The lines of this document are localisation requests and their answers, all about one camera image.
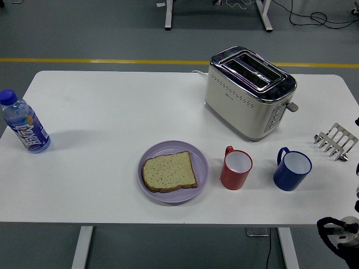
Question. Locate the brown bread slice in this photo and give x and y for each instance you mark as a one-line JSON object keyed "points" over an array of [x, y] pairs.
{"points": [[168, 172]]}

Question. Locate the yellow floor tape line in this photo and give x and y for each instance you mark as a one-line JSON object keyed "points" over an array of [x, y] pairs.
{"points": [[112, 60]]}

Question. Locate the cream chrome toaster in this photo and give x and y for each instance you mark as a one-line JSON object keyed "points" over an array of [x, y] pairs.
{"points": [[238, 112]]}

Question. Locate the white paper scrap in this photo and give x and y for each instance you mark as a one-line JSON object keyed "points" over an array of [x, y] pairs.
{"points": [[160, 4]]}

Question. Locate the blue-capped water bottle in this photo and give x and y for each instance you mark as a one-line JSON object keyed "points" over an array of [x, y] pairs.
{"points": [[25, 126]]}

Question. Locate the grey floor socket plate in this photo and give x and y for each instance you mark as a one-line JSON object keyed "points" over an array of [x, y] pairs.
{"points": [[256, 232]]}

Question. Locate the red enamel cup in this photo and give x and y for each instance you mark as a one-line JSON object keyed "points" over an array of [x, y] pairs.
{"points": [[232, 179]]}

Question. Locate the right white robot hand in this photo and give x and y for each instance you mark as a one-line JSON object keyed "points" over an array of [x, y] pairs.
{"points": [[357, 206]]}

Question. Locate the black chair caster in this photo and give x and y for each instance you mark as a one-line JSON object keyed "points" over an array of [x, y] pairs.
{"points": [[355, 11]]}

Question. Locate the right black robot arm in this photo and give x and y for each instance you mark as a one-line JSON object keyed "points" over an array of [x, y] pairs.
{"points": [[347, 232]]}

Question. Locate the dark floor adapter box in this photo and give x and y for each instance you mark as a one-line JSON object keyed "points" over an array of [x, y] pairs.
{"points": [[216, 2]]}

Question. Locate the steel toast rack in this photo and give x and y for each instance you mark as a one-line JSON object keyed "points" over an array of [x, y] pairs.
{"points": [[339, 127]]}

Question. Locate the white background desk leg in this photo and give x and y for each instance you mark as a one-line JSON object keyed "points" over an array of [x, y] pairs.
{"points": [[168, 16], [265, 16]]}

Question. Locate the purple round plate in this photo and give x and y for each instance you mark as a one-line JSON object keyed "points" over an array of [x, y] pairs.
{"points": [[168, 197]]}

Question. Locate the blue enamel cup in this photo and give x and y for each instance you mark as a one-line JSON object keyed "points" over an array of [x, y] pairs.
{"points": [[286, 179]]}

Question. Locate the white table leg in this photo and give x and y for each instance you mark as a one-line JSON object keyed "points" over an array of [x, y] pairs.
{"points": [[82, 246], [289, 249]]}

